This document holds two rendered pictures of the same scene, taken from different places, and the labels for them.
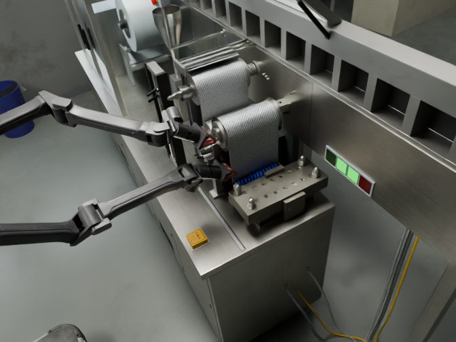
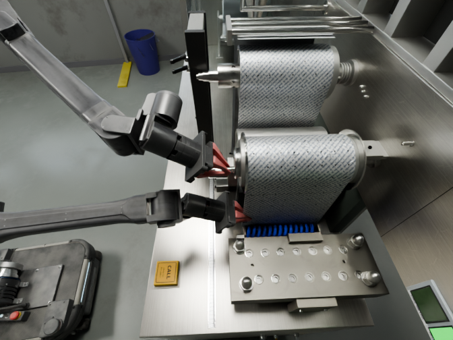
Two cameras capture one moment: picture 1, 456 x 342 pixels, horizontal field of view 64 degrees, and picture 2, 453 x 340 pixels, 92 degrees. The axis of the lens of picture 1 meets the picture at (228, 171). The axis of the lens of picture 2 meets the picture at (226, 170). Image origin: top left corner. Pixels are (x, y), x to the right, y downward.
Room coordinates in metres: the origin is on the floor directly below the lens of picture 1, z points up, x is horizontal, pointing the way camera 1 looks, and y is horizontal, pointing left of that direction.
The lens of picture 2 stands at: (0.87, -0.08, 1.66)
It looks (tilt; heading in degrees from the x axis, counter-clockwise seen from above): 52 degrees down; 22
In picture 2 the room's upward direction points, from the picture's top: straight up
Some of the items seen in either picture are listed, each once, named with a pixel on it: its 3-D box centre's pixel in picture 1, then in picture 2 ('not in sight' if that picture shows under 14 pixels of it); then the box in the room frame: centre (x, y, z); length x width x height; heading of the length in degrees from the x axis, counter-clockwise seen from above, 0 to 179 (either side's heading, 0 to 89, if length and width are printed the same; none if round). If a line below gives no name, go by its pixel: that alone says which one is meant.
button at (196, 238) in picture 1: (197, 238); (166, 272); (0.96, 0.16, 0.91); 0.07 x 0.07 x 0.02; 24
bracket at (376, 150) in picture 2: (281, 103); (371, 149); (1.32, -0.26, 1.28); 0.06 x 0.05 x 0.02; 114
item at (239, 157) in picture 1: (254, 157); (285, 210); (1.20, -0.12, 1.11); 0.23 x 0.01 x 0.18; 114
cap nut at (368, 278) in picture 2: (316, 172); (372, 277); (1.13, -0.37, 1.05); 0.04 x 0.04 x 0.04
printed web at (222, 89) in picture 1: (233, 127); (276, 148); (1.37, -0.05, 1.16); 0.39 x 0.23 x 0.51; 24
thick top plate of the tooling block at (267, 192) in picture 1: (278, 188); (300, 266); (1.10, -0.21, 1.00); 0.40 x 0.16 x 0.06; 114
